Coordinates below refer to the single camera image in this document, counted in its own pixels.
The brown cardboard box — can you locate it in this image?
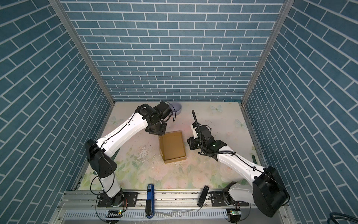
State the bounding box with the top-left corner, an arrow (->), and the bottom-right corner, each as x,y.
158,131 -> 186,164

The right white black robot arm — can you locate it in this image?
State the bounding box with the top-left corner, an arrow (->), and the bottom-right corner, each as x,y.
187,123 -> 290,217

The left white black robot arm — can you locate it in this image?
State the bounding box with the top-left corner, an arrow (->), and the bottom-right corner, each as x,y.
85,101 -> 176,199

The lavender ceramic cup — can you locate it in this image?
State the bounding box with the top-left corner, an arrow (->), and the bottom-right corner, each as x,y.
171,102 -> 182,116

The black handheld device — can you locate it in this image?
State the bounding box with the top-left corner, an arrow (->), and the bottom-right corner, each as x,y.
197,185 -> 209,208

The right green controller board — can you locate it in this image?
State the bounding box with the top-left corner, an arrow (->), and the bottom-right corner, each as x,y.
227,209 -> 241,217

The green controller board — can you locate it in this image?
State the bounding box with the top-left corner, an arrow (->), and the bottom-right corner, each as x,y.
105,210 -> 123,219
227,209 -> 241,217

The blue black handheld tool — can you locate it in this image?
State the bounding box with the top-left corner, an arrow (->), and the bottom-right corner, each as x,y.
145,184 -> 155,219

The left green controller board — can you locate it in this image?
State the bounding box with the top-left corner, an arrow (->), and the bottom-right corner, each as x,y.
105,210 -> 123,219

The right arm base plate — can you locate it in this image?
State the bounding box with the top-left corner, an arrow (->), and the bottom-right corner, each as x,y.
208,191 -> 249,207

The white slotted cable duct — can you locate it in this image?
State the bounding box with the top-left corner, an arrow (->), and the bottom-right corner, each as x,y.
63,209 -> 228,221

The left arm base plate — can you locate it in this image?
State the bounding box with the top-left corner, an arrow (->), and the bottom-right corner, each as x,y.
97,192 -> 139,208

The aluminium front rail frame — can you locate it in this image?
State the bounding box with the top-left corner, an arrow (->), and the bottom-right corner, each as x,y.
50,189 -> 295,224

